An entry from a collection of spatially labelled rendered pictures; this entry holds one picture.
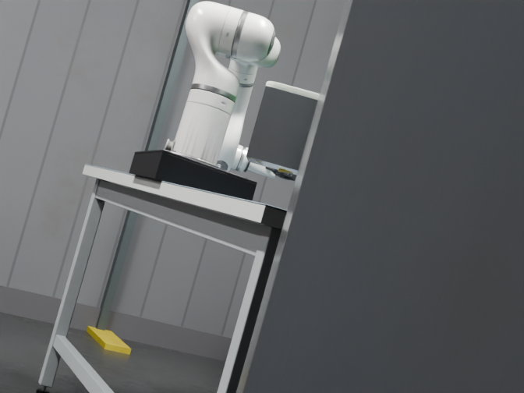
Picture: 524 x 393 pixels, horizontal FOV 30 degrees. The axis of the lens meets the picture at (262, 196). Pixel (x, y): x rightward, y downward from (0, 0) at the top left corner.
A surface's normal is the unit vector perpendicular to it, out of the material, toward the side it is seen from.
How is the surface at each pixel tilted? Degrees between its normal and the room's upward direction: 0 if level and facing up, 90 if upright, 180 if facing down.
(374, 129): 90
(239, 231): 90
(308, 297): 90
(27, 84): 90
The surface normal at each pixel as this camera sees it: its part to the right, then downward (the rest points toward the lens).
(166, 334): 0.37, 0.07
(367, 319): -0.01, -0.04
